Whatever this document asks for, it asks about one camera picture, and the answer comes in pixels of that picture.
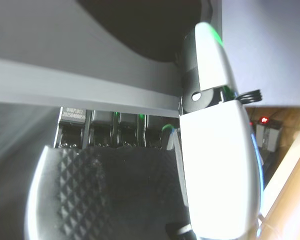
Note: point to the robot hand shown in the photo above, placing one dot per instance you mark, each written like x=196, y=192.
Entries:
x=215, y=162

